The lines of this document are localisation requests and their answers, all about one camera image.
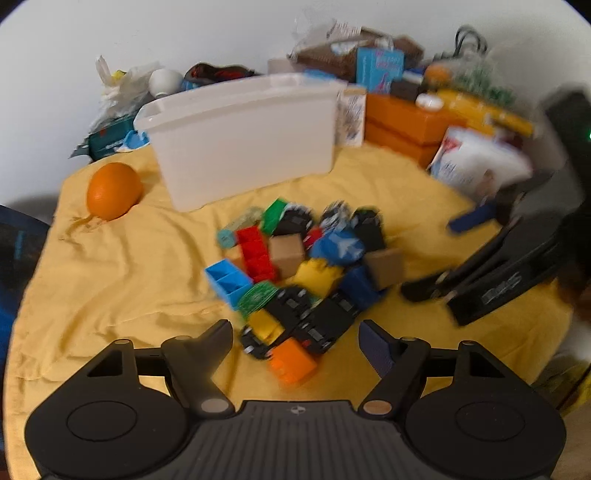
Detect wooden cube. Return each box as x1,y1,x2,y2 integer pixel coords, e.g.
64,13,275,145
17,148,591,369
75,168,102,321
365,248,405,290
269,234,305,279

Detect blue tray block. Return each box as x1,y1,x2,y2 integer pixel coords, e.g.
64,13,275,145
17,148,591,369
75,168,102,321
204,259,253,311

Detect green patterned arch block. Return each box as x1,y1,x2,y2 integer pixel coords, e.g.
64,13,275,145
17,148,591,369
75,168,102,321
238,280,279,320

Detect orange building block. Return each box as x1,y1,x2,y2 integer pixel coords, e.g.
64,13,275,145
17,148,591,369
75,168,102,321
270,338,318,385

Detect blue airplane round block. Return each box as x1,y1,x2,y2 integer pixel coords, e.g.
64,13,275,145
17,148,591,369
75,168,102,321
310,230,366,266

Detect long red building block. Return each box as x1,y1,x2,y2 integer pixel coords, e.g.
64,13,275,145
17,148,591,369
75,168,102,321
235,226,277,283

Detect yellow duplo brick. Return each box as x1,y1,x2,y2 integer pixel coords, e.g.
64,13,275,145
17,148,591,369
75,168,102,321
290,258,344,298

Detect white baby wipes pack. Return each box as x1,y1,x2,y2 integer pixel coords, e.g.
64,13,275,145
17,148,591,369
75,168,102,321
429,127,533,203

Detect yellow flat boxes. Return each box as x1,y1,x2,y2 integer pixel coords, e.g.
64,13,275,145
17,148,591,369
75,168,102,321
436,89,535,138

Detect green patterned plastic bag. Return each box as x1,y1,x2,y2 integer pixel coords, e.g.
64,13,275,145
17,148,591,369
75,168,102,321
451,50,517,108

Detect white earbuds case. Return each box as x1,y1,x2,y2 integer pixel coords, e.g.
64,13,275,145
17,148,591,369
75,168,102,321
415,93,445,112

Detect teal green cylinder toy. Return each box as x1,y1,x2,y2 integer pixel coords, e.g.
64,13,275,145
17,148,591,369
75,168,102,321
216,206,263,249

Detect yellow cloth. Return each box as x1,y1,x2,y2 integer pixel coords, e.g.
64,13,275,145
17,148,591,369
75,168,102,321
4,144,571,479

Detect orange box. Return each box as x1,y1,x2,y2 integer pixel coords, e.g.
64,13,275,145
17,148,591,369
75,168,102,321
365,93,467,169

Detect small black box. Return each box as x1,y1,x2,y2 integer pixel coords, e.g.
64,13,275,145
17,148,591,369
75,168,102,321
390,79,424,103

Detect green square block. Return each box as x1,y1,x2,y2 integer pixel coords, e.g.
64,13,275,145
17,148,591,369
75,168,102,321
259,198,287,236

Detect orange fruit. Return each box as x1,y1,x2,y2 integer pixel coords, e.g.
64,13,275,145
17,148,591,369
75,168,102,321
86,162,143,221

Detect small milk carton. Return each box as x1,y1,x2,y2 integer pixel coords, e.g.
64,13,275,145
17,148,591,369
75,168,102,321
335,85,367,147

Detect blue dinosaur box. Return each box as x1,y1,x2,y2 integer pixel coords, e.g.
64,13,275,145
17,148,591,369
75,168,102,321
356,47,405,94

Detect blue black stroller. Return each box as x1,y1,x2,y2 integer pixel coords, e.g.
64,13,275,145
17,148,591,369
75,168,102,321
0,204,51,453

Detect white plastic bin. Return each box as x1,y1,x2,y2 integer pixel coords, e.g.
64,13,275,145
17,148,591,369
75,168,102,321
134,73,346,212

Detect brown woven package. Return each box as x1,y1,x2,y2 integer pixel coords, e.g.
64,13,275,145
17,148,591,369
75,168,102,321
290,27,425,82

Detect white plastic bag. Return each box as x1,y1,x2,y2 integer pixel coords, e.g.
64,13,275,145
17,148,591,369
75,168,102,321
89,56,161,133

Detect black cable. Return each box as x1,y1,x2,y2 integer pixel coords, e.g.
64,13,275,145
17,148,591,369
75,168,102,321
454,25,488,59

